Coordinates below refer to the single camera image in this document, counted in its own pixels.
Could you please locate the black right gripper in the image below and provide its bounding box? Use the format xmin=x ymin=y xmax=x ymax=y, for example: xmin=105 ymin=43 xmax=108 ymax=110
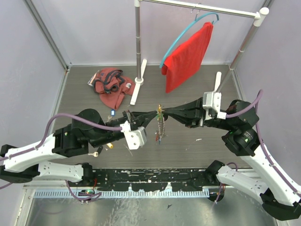
xmin=163 ymin=95 xmax=236 ymax=130

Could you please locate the yellow handled metal keyring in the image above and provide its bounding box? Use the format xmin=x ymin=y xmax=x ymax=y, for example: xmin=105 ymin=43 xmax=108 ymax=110
xmin=156 ymin=104 xmax=166 ymax=145

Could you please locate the green tagged single key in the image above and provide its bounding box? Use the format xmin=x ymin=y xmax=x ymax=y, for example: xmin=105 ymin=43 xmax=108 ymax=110
xmin=157 ymin=113 xmax=164 ymax=120

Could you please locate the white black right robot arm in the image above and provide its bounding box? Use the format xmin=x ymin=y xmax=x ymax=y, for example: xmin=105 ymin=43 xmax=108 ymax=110
xmin=163 ymin=98 xmax=301 ymax=221

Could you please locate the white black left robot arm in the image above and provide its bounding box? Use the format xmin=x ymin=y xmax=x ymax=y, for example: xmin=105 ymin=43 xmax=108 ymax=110
xmin=0 ymin=109 xmax=157 ymax=186

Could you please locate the blue tagged key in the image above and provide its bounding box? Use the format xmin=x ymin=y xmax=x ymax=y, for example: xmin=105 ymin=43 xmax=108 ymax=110
xmin=107 ymin=109 xmax=116 ymax=122

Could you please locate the yellow tagged key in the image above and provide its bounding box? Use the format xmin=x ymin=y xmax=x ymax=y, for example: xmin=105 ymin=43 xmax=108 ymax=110
xmin=106 ymin=143 xmax=114 ymax=149

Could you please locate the maroon crumpled garment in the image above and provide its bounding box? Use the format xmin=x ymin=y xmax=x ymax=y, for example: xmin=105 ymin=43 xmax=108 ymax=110
xmin=87 ymin=67 xmax=135 ymax=110

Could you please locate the red hanging cloth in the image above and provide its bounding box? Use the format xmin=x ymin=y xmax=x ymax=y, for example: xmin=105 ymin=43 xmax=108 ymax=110
xmin=161 ymin=22 xmax=214 ymax=93

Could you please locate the black tagged key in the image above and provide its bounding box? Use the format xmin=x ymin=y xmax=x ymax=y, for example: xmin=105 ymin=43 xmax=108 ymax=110
xmin=88 ymin=146 xmax=103 ymax=157

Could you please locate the teal clothes hanger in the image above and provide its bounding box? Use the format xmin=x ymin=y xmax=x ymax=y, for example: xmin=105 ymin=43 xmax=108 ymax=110
xmin=159 ymin=10 xmax=219 ymax=68

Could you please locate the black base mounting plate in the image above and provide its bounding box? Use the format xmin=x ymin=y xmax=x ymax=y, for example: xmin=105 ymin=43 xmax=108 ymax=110
xmin=67 ymin=167 xmax=226 ymax=193

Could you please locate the white metal clothes rack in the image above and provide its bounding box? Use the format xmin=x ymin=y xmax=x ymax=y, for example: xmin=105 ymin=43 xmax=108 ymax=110
xmin=130 ymin=0 xmax=273 ymax=105

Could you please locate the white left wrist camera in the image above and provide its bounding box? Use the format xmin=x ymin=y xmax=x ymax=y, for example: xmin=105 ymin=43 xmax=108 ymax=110
xmin=120 ymin=121 xmax=147 ymax=150

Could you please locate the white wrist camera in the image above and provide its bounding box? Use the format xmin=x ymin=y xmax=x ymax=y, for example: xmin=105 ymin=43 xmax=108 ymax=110
xmin=120 ymin=121 xmax=147 ymax=150
xmin=202 ymin=91 xmax=226 ymax=121

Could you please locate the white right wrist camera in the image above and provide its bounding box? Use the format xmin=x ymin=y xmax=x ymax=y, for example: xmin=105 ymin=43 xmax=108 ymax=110
xmin=202 ymin=91 xmax=226 ymax=121

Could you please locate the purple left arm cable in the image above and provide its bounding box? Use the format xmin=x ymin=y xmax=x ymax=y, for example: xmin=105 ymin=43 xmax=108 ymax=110
xmin=0 ymin=113 xmax=125 ymax=189

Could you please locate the grey slotted cable duct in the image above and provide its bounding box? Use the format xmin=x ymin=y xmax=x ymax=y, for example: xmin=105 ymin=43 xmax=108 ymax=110
xmin=33 ymin=188 xmax=209 ymax=198

